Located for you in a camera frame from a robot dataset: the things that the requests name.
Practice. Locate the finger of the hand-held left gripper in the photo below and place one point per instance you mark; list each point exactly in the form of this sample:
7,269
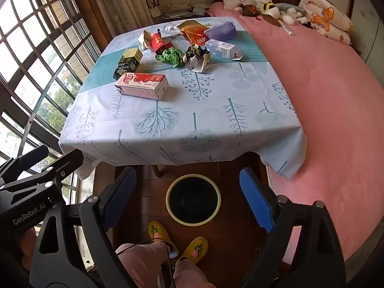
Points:
64,163
27,162

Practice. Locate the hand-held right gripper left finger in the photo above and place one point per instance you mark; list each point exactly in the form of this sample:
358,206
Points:
118,195

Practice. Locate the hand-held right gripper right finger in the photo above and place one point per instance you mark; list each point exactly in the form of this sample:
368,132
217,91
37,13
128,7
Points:
255,198

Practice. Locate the dark waste bin cream rim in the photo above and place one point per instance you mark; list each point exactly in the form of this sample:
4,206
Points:
193,199

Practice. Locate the dark green cardboard box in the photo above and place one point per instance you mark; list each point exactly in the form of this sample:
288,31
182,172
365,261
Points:
127,63

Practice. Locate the green paper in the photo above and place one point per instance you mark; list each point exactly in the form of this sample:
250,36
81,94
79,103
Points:
169,55

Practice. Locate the silver black wrapper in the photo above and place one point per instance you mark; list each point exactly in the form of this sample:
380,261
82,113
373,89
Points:
196,60

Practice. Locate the white purple carton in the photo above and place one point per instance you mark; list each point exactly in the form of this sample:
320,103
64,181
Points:
222,48

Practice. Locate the person's left hand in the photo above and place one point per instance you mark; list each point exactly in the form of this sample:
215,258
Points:
28,249

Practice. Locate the yellow embroidered slipper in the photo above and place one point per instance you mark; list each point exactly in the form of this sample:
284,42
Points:
195,249
159,234

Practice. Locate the person's left leg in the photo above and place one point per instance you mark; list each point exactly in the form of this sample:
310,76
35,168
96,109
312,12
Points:
144,264

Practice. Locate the person's leg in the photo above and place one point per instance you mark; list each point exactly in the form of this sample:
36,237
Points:
192,276
144,264

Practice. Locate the leaf print blue tablecloth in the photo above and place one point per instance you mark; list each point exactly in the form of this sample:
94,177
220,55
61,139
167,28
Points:
210,111

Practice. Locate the person's right leg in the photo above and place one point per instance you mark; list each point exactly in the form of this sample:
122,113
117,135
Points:
192,276

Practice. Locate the pink milk carton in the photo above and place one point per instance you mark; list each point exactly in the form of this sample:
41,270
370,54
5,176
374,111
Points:
141,85

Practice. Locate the pink bed sheet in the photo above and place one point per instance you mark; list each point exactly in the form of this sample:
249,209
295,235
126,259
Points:
330,111

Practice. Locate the brown grid window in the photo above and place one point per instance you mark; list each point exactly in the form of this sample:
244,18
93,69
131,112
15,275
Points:
45,36

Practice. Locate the silver foil wrapper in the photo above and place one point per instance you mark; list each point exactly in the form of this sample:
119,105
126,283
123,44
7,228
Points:
144,40

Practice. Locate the red snack packet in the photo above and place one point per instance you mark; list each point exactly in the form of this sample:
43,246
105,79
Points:
157,42

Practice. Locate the clear plastic bag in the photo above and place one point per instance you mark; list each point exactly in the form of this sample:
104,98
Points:
168,28

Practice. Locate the purple plastic bag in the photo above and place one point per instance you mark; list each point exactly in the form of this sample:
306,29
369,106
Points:
220,30

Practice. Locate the white marker pen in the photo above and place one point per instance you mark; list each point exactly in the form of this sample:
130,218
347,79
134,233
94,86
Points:
287,29

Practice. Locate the beige curtain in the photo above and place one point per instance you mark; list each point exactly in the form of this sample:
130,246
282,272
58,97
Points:
120,0

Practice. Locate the orange snack bag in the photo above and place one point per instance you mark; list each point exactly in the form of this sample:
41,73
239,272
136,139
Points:
192,31

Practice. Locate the brown leaf shaped toy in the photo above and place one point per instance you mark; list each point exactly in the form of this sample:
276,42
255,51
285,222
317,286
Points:
273,20

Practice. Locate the white fluffy plush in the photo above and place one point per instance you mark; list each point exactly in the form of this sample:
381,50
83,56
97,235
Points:
292,15

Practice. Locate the brown furry toy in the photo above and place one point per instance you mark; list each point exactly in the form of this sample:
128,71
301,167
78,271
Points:
252,10

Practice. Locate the stack of papers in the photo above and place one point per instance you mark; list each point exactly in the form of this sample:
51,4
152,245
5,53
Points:
177,10

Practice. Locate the bear print blanket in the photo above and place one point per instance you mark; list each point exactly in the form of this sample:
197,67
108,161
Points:
327,18

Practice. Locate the small pale box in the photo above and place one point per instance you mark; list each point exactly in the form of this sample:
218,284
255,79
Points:
201,9

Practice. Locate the grey metal window rail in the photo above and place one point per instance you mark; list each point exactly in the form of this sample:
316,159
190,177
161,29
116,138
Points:
30,120

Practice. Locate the wooden table frame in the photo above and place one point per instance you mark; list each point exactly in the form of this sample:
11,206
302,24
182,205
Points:
157,171

